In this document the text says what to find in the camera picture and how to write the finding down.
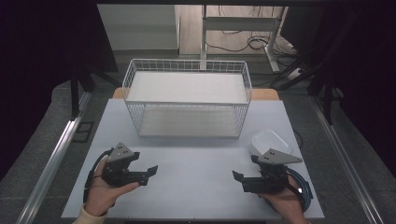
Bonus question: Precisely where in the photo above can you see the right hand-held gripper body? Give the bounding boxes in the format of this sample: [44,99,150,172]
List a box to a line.
[241,148,304,194]

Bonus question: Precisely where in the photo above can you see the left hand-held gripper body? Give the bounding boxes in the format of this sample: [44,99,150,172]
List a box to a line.
[101,142,149,189]

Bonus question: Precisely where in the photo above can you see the white plastic container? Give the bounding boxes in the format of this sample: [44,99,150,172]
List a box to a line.
[248,129,293,158]

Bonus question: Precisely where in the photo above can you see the white wire rack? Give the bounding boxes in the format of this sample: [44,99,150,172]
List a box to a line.
[121,58,253,139]

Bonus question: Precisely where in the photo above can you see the person's right hand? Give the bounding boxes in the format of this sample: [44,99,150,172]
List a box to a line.
[258,182,309,224]

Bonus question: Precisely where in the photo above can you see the person's left hand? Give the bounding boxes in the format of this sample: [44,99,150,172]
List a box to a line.
[83,157,140,217]

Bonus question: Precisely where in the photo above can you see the wooden table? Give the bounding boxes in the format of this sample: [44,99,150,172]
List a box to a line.
[111,87,280,101]

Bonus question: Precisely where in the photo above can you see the black stand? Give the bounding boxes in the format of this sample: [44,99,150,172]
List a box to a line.
[69,62,122,121]
[270,46,344,125]

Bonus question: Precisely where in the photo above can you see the white power strip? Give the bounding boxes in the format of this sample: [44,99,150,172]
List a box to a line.
[286,67,304,80]

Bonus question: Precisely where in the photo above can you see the white cabinet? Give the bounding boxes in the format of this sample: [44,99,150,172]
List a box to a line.
[96,4,180,51]

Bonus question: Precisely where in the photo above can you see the dark curtain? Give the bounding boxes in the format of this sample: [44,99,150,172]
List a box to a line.
[0,0,120,182]
[281,0,396,179]

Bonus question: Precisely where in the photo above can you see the left hand-held gripper black cable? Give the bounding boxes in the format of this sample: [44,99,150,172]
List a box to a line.
[82,148,113,204]

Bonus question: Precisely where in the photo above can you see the right hand-held gripper cable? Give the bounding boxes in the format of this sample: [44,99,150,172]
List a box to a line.
[285,167,314,213]

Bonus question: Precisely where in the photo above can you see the black floor frame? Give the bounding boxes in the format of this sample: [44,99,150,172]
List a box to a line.
[72,120,95,144]

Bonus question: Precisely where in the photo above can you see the metal rail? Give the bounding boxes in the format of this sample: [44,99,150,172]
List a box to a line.
[16,91,93,224]
[310,94,385,224]

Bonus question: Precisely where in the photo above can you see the black floor cables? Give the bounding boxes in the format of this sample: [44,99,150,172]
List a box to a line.
[205,4,301,61]

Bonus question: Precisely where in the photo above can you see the white desk frame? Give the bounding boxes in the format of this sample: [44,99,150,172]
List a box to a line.
[200,4,289,73]

